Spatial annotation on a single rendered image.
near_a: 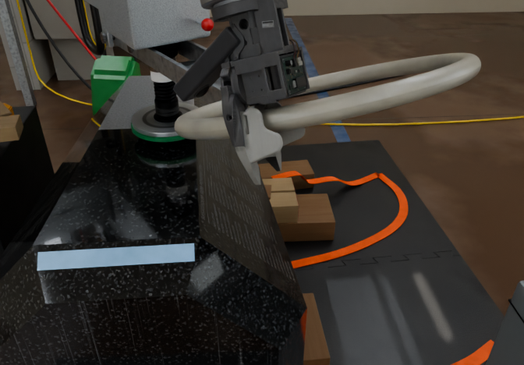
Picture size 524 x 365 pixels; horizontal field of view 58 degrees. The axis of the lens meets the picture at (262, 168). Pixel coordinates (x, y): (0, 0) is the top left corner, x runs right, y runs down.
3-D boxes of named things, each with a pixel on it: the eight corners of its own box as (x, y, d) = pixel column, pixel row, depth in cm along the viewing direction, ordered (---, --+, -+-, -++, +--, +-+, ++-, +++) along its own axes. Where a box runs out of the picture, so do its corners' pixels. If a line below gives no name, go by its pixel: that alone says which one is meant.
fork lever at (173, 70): (99, 44, 142) (96, 26, 140) (158, 33, 152) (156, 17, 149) (212, 121, 93) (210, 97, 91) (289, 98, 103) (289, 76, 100)
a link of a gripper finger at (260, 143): (281, 184, 53) (272, 102, 53) (237, 188, 56) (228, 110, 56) (293, 182, 56) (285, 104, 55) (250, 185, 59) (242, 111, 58)
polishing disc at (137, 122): (132, 140, 130) (131, 136, 129) (132, 108, 147) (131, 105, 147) (208, 132, 134) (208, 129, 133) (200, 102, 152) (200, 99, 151)
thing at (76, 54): (46, 86, 403) (18, -20, 357) (83, 40, 513) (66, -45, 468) (119, 84, 407) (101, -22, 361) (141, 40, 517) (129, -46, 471)
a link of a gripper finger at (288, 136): (310, 168, 60) (289, 101, 57) (270, 171, 63) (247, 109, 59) (317, 156, 63) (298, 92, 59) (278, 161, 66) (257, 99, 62)
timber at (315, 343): (327, 379, 167) (331, 358, 161) (294, 382, 166) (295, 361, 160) (311, 313, 192) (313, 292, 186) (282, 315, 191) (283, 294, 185)
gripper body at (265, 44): (287, 104, 52) (263, -9, 49) (222, 115, 56) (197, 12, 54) (312, 93, 58) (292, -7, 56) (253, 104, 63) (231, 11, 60)
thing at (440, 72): (137, 138, 87) (132, 122, 87) (334, 82, 111) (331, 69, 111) (288, 149, 46) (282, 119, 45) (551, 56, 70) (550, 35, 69)
